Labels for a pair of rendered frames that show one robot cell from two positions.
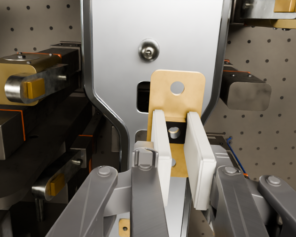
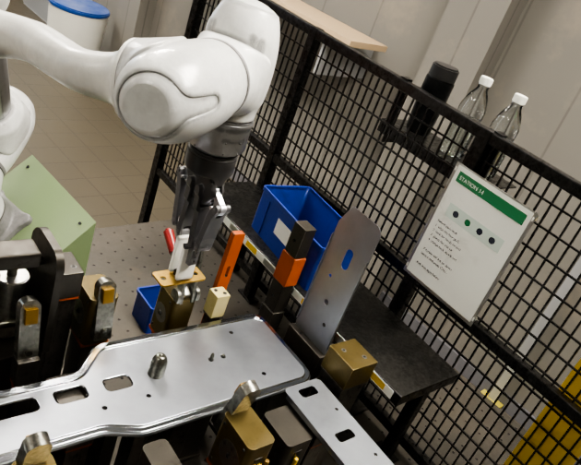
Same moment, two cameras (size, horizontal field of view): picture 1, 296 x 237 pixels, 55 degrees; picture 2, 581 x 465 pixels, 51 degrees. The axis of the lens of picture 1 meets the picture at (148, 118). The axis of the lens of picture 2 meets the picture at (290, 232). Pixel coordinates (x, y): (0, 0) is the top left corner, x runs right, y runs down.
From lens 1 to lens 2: 1.00 m
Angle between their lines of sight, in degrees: 78
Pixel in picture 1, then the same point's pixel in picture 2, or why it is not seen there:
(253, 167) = not seen: outside the picture
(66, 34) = not seen: hidden behind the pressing
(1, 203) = (59, 255)
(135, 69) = (136, 369)
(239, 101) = (154, 451)
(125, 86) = (118, 367)
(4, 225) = (35, 260)
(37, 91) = (107, 294)
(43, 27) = not seen: hidden behind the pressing
